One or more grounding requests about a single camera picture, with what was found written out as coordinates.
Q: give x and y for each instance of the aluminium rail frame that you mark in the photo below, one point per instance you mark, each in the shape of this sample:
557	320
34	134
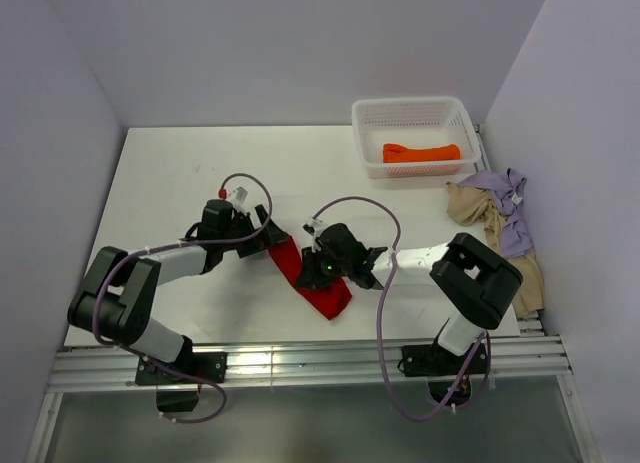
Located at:
92	369

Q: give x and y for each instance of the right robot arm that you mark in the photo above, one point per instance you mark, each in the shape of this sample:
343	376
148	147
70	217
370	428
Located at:
479	283

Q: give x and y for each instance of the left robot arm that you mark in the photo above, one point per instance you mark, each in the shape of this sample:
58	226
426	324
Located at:
114	301

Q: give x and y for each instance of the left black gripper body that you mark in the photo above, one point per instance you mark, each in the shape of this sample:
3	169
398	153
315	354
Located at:
245	246

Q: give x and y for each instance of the beige t-shirt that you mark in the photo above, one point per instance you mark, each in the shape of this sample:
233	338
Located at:
467	206

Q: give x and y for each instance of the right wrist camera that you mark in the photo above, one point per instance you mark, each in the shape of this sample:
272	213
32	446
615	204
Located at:
315	227

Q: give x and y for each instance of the rolled orange t-shirt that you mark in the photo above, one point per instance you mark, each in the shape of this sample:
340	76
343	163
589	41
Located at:
395	153

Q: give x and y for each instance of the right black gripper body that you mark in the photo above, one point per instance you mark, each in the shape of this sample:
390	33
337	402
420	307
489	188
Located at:
341	265

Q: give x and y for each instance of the purple t-shirt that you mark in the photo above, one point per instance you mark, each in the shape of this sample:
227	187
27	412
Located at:
507	192

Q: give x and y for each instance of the white plastic basket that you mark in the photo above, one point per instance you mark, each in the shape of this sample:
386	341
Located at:
418	122

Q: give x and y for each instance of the red t-shirt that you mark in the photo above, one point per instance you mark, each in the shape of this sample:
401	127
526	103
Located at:
328	295

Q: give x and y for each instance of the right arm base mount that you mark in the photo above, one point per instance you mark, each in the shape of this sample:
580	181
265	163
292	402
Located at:
455	379

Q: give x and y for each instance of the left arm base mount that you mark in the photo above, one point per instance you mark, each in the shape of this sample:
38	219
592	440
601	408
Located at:
179	389

